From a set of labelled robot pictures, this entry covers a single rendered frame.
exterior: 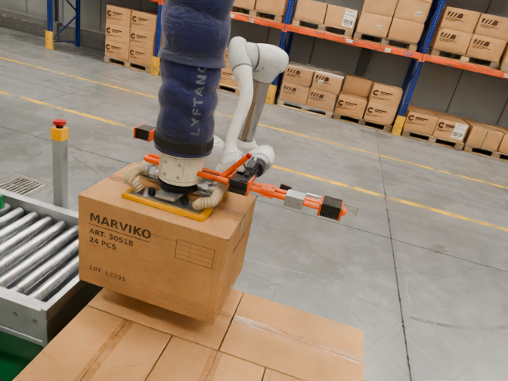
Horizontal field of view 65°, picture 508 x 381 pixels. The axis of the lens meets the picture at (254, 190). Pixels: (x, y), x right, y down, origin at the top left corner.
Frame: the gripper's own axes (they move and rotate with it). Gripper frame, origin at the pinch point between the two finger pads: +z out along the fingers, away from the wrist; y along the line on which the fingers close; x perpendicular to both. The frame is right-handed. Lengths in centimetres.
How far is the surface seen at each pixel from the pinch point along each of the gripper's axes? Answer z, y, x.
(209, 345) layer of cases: 19, 65, -3
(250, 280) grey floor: -101, 120, 0
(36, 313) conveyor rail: 35, 62, 64
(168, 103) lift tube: 8.5, -25.5, 30.4
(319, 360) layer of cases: 7, 65, -47
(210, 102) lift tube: 3.6, -28.2, 16.9
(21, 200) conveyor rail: -30, 61, 129
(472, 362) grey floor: -89, 120, -155
